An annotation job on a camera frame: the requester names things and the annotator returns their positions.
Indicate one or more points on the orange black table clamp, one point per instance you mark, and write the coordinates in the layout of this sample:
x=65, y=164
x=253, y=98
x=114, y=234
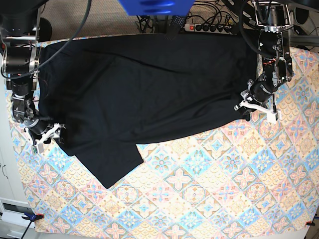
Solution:
x=32, y=217

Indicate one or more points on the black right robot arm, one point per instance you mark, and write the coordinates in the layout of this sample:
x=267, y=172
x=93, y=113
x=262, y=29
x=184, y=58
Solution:
x=21, y=28

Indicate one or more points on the white power strip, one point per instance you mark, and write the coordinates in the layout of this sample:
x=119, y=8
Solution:
x=207, y=28

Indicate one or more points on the patterned tablecloth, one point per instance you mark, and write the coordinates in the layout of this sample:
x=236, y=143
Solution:
x=244, y=179

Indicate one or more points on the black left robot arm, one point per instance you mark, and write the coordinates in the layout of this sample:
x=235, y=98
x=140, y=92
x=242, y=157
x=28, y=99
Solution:
x=264, y=25

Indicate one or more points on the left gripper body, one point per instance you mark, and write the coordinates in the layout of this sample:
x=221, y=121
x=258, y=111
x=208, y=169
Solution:
x=258, y=98

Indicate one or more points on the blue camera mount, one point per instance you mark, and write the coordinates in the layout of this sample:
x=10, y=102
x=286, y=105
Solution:
x=157, y=7

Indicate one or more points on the orange right table clamp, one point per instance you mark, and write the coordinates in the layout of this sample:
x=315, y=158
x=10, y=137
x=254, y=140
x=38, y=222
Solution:
x=310, y=223

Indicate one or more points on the black T-shirt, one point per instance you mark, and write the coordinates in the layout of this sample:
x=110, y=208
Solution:
x=114, y=93

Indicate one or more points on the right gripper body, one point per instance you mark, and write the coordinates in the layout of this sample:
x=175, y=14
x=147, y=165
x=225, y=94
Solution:
x=41, y=133

